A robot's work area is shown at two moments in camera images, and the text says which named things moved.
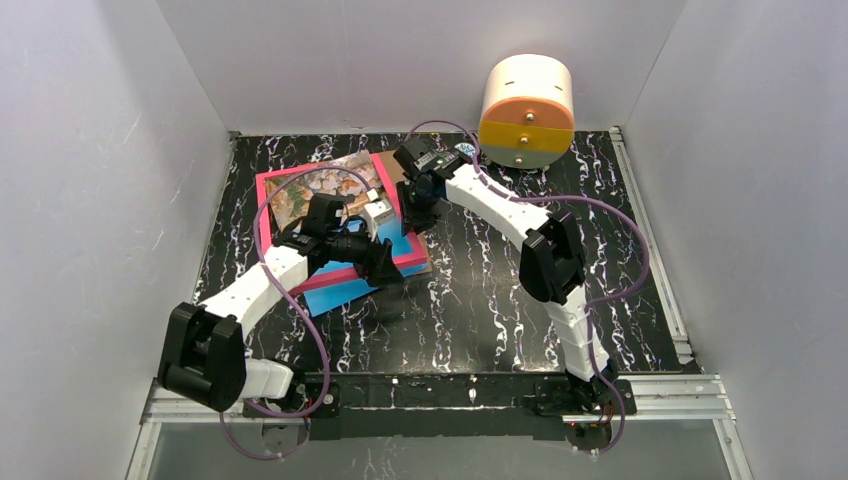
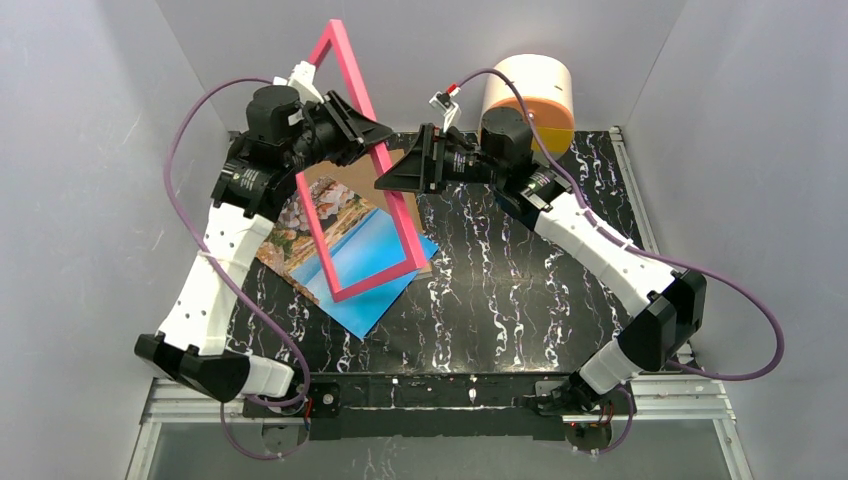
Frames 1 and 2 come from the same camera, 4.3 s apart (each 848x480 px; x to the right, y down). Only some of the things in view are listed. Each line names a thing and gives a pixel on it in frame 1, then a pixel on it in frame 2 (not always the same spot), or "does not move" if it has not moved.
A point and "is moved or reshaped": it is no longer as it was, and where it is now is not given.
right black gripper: [416, 204] to [428, 158]
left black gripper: [374, 258] to [337, 124]
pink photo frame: [399, 230] is moved or reshaped
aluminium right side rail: [676, 328] does not move
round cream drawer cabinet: [527, 110] does not move
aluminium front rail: [662, 399] does not move
